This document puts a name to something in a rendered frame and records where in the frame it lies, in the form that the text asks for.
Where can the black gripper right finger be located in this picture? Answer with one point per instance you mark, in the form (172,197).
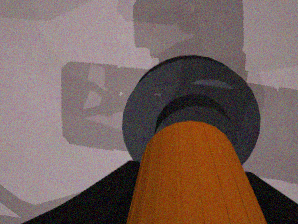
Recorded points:
(276,207)

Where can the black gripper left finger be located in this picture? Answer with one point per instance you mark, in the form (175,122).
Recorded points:
(106,202)

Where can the orange knob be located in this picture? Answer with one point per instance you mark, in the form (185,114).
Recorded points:
(190,174)

